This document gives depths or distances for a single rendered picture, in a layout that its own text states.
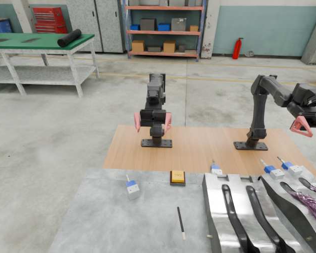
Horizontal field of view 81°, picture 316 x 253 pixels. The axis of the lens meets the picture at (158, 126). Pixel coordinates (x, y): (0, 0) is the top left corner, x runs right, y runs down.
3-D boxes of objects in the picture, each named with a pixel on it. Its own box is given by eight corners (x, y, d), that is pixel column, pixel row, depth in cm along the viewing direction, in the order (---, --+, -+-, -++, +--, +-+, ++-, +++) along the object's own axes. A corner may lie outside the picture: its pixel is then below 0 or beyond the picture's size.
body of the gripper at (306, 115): (330, 115, 67) (317, 105, 73) (301, 115, 68) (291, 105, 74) (321, 129, 71) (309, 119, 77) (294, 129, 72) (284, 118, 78)
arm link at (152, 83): (165, 87, 71) (166, 75, 81) (143, 87, 72) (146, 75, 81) (165, 112, 78) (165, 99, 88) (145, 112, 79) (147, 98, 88)
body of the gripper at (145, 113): (166, 112, 69) (166, 102, 75) (139, 111, 70) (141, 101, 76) (165, 125, 73) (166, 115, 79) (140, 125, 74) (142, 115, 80)
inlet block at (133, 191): (122, 179, 97) (121, 172, 94) (131, 176, 99) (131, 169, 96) (130, 200, 88) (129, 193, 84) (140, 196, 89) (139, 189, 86)
